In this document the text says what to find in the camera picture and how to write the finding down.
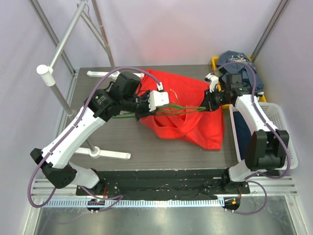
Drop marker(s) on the navy garment in basket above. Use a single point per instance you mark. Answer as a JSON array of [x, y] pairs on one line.
[[242, 132]]

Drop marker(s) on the yellow plastic tray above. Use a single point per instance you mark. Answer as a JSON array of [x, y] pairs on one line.
[[214, 66]]

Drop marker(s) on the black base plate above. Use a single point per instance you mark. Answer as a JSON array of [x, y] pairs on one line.
[[164, 185]]

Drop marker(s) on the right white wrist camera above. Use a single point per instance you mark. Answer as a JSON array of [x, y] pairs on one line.
[[213, 82]]

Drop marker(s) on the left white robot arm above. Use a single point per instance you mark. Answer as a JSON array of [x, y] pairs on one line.
[[101, 105]]

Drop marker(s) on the grey clothes hanger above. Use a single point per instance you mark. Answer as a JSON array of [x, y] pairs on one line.
[[91, 25]]

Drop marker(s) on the red tank top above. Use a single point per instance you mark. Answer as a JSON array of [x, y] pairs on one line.
[[205, 129]]

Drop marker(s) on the white slotted cable duct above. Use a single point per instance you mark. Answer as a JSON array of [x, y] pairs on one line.
[[96, 203]]

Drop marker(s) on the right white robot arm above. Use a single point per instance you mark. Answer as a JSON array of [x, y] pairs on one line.
[[267, 148]]

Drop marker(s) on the white plastic laundry basket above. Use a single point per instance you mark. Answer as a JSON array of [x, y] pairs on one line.
[[275, 115]]

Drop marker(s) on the blue grey garment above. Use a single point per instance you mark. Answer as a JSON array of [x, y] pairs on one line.
[[239, 62]]

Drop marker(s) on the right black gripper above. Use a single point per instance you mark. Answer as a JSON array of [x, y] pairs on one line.
[[207, 103]]

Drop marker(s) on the metal clothes rack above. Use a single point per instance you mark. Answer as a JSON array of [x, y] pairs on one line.
[[46, 73]]

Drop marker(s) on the green clothes hanger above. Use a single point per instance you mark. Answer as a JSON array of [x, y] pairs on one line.
[[169, 110]]

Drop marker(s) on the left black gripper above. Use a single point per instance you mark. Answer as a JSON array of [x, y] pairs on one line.
[[146, 112]]

